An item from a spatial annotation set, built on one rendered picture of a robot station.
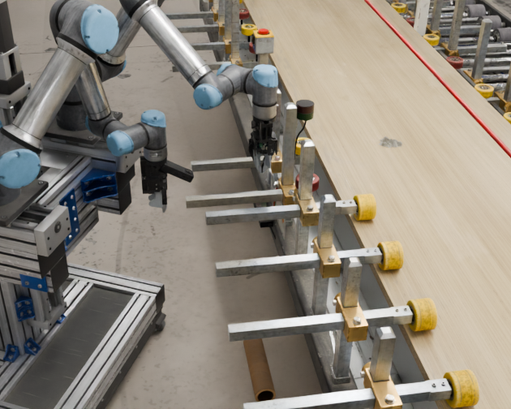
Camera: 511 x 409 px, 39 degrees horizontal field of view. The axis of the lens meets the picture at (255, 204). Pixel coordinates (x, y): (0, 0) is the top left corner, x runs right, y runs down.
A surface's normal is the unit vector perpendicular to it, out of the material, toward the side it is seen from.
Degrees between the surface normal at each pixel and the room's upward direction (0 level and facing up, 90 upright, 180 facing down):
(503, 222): 0
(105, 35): 85
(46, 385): 0
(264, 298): 0
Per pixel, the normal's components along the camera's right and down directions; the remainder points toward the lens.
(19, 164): 0.63, 0.51
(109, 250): 0.02, -0.84
